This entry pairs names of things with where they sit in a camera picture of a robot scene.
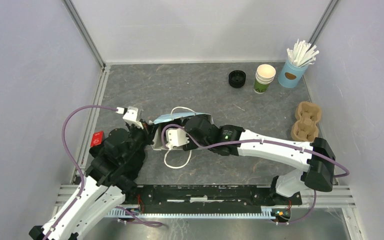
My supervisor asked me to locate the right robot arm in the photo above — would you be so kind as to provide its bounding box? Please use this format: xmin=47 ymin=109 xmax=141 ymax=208
xmin=183 ymin=115 xmax=335 ymax=197

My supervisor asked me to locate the brown pulp cup carrier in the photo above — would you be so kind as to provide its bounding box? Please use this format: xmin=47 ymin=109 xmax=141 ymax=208
xmin=291 ymin=101 xmax=322 ymax=142

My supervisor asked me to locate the red card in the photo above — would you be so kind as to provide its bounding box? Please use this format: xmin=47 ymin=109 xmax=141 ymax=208
xmin=90 ymin=131 xmax=104 ymax=148

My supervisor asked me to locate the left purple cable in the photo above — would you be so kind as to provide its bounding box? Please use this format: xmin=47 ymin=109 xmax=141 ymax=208
xmin=41 ymin=105 xmax=165 ymax=240

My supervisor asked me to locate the light blue paper bag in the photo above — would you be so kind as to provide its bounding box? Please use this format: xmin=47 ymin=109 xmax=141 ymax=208
xmin=149 ymin=106 xmax=214 ymax=169

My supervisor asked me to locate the blue straw holder can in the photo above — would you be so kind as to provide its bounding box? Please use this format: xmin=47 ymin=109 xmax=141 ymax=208
xmin=278 ymin=60 xmax=308 ymax=89

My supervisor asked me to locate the stack of black lids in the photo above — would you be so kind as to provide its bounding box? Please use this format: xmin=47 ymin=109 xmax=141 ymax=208
xmin=228 ymin=70 xmax=246 ymax=88

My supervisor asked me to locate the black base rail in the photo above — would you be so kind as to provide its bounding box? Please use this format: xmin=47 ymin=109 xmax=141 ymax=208
xmin=124 ymin=184 xmax=303 ymax=214

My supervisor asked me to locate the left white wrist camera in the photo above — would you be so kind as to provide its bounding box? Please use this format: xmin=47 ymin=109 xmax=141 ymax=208
xmin=116 ymin=106 xmax=144 ymax=129

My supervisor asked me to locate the black cloth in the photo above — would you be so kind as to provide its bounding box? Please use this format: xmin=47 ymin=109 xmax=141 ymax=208
xmin=86 ymin=146 xmax=146 ymax=190

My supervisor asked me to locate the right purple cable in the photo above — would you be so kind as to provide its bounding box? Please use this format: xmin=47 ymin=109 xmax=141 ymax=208
xmin=160 ymin=123 xmax=351 ymax=225

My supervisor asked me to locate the purple cable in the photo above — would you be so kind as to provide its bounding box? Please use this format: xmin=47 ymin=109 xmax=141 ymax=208
xmin=41 ymin=105 xmax=165 ymax=240
xmin=160 ymin=123 xmax=351 ymax=225

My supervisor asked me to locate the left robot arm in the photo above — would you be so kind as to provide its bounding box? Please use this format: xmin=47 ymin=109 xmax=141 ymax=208
xmin=29 ymin=126 xmax=153 ymax=240

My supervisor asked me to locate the white cable tray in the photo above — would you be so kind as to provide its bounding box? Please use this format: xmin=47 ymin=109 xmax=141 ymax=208
xmin=126 ymin=207 xmax=291 ymax=220

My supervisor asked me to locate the stack of paper cups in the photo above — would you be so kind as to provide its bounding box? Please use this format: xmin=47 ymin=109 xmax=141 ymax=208
xmin=253 ymin=64 xmax=276 ymax=94

